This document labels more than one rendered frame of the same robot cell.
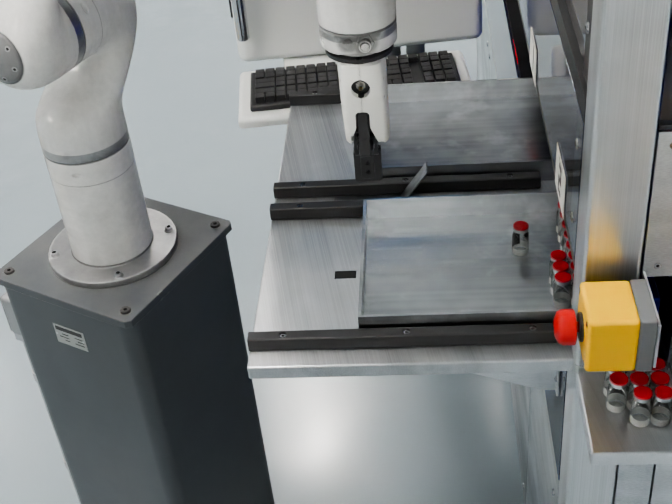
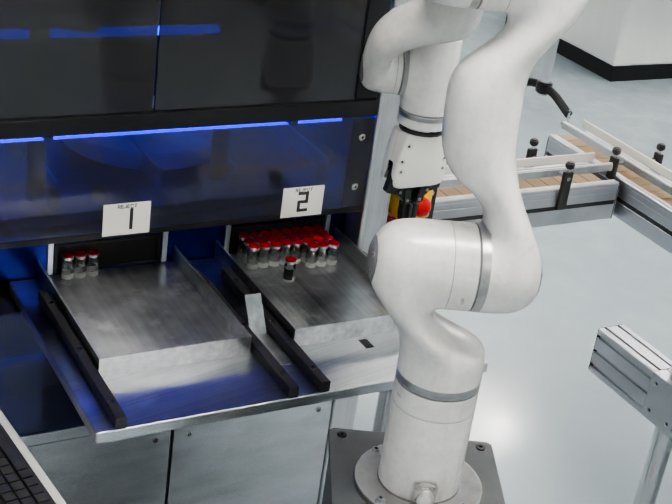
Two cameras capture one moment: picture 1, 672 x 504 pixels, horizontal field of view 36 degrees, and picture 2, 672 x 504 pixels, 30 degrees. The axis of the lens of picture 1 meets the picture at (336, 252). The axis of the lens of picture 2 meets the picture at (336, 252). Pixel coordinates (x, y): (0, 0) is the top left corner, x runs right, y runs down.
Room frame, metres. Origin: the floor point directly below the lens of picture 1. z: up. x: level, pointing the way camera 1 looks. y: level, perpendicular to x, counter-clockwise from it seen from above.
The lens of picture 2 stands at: (2.34, 1.42, 1.96)
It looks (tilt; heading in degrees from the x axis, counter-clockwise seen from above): 26 degrees down; 232
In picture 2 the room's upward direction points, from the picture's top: 8 degrees clockwise
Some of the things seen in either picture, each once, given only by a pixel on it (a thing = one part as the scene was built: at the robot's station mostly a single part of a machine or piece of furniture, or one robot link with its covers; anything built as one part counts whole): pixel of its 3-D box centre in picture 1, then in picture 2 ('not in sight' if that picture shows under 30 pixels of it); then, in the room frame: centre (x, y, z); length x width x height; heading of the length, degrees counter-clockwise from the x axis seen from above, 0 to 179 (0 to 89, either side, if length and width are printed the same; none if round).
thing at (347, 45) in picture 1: (358, 32); (424, 117); (1.05, -0.05, 1.27); 0.09 x 0.08 x 0.03; 175
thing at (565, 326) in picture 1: (571, 327); (419, 205); (0.85, -0.25, 0.99); 0.04 x 0.04 x 0.04; 84
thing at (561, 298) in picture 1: (562, 290); (332, 252); (1.01, -0.28, 0.90); 0.02 x 0.02 x 0.05
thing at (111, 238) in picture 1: (100, 196); (427, 432); (1.27, 0.33, 0.95); 0.19 x 0.19 x 0.18
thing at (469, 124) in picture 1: (474, 128); (140, 305); (1.44, -0.24, 0.90); 0.34 x 0.26 x 0.04; 84
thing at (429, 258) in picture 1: (488, 259); (316, 282); (1.10, -0.20, 0.90); 0.34 x 0.26 x 0.04; 84
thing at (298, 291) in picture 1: (433, 205); (246, 326); (1.28, -0.15, 0.87); 0.70 x 0.48 x 0.02; 174
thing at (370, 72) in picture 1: (362, 82); (417, 152); (1.05, -0.05, 1.21); 0.10 x 0.08 x 0.11; 175
